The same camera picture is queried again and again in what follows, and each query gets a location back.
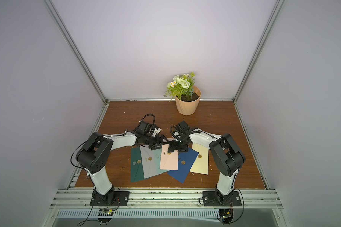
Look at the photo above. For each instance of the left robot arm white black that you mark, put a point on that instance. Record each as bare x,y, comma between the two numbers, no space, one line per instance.
95,152

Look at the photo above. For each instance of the artificial green flower plant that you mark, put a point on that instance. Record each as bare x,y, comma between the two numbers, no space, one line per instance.
181,87

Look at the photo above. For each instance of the dark green envelope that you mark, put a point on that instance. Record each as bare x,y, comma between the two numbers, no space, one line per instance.
137,171

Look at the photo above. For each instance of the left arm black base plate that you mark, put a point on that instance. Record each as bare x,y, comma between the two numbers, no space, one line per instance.
112,198

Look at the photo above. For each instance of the mint green envelope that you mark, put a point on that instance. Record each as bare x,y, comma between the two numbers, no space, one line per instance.
157,162

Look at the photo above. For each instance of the cream yellow envelope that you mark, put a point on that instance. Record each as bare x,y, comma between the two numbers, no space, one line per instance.
200,165

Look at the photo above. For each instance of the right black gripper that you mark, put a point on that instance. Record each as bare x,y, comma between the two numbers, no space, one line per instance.
176,144

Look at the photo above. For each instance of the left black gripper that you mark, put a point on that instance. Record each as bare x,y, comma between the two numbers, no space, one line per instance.
157,143

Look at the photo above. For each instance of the grey envelope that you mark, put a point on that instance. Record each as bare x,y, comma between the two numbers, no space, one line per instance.
148,162

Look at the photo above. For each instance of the navy blue envelope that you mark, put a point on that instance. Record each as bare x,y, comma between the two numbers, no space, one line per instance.
185,163

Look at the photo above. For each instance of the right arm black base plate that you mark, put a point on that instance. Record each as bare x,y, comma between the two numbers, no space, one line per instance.
213,198

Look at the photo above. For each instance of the aluminium rail frame front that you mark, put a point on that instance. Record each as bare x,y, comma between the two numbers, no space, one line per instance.
178,198

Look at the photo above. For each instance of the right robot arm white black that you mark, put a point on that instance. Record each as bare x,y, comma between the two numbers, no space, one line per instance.
225,152

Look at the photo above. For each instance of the pink envelope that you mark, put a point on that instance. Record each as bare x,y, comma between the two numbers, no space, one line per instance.
169,161

